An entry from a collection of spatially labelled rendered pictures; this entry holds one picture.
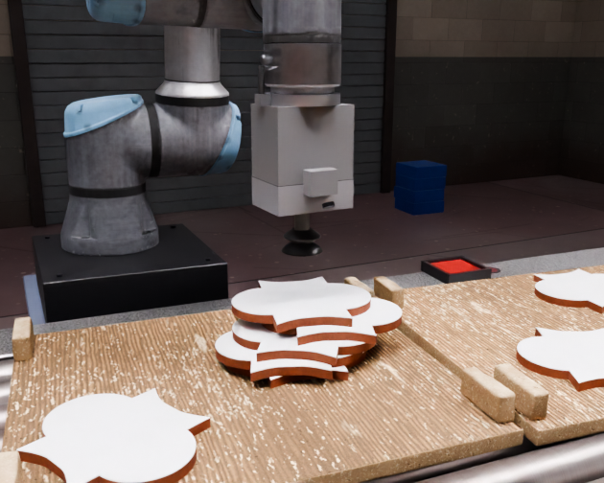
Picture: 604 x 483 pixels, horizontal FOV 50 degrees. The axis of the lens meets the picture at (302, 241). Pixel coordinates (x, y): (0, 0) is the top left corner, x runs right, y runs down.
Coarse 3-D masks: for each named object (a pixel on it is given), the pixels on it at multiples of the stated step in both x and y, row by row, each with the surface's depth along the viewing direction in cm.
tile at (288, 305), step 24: (264, 288) 72; (288, 288) 72; (312, 288) 72; (336, 288) 72; (360, 288) 72; (240, 312) 66; (264, 312) 65; (288, 312) 65; (312, 312) 65; (336, 312) 65; (360, 312) 68
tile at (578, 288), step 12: (540, 276) 89; (552, 276) 89; (564, 276) 89; (576, 276) 89; (588, 276) 89; (600, 276) 89; (540, 288) 84; (552, 288) 84; (564, 288) 84; (576, 288) 84; (588, 288) 84; (600, 288) 84; (552, 300) 82; (564, 300) 81; (576, 300) 81; (588, 300) 81; (600, 300) 80; (600, 312) 79
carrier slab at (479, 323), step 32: (416, 288) 87; (448, 288) 87; (480, 288) 87; (512, 288) 87; (416, 320) 77; (448, 320) 77; (480, 320) 77; (512, 320) 77; (544, 320) 77; (576, 320) 77; (448, 352) 69; (480, 352) 69; (512, 352) 69; (544, 384) 62; (576, 416) 56
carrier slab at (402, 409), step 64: (192, 320) 77; (64, 384) 62; (128, 384) 62; (192, 384) 62; (256, 384) 62; (320, 384) 62; (384, 384) 62; (448, 384) 62; (256, 448) 52; (320, 448) 52; (384, 448) 52; (448, 448) 52
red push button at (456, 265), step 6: (438, 264) 100; (444, 264) 100; (450, 264) 100; (456, 264) 100; (462, 264) 100; (468, 264) 100; (450, 270) 97; (456, 270) 97; (462, 270) 97; (468, 270) 97
